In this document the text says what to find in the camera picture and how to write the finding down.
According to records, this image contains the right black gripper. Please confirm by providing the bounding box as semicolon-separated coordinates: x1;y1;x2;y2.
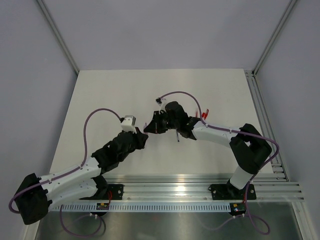
145;110;180;134

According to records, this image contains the blue ballpoint pen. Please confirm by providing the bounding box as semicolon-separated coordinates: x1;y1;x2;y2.
175;130;180;143

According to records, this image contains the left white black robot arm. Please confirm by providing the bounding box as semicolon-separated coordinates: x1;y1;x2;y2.
13;131;148;225

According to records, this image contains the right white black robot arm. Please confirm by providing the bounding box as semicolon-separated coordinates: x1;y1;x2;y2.
144;101;272;198

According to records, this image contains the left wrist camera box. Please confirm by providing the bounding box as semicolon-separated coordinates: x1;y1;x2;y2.
120;115;137;134

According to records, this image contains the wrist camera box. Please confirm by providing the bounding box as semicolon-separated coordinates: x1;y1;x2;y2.
120;115;137;134
155;97;168;111

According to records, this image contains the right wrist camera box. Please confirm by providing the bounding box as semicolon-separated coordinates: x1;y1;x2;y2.
155;97;168;111

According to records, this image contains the aluminium front rail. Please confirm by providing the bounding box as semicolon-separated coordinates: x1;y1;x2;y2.
104;173;304;202

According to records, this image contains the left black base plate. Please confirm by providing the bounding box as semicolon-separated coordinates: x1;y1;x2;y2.
96;184;124;200

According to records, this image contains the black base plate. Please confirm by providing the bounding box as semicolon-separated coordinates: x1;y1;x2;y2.
208;183;257;201
96;184;124;200

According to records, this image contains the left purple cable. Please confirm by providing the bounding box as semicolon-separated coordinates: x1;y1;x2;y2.
8;108;123;238

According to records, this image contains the purple cable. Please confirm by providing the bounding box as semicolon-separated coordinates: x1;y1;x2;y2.
158;91;280;236
8;108;123;238

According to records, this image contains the white slotted cable duct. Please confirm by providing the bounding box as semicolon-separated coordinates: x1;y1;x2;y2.
52;201;246;213

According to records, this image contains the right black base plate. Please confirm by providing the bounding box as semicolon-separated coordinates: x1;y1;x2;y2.
208;183;257;201

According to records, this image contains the right aluminium side rail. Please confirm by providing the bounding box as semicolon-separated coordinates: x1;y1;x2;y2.
244;70;290;182

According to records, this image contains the left aluminium frame post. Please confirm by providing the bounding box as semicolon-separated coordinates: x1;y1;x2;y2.
35;0;80;76

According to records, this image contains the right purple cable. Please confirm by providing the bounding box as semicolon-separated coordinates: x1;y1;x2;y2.
158;91;280;236

